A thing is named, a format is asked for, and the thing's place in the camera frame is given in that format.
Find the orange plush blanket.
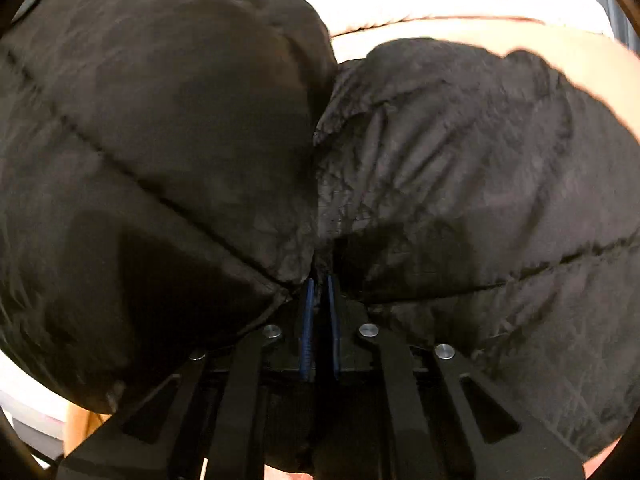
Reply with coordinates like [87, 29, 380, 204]
[330, 17, 640, 131]

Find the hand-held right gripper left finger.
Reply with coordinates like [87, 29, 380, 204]
[57, 278, 316, 480]

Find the black quilted jacket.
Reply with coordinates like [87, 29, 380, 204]
[0, 0, 640, 473]

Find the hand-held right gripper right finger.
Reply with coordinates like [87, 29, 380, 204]
[327, 275, 586, 480]

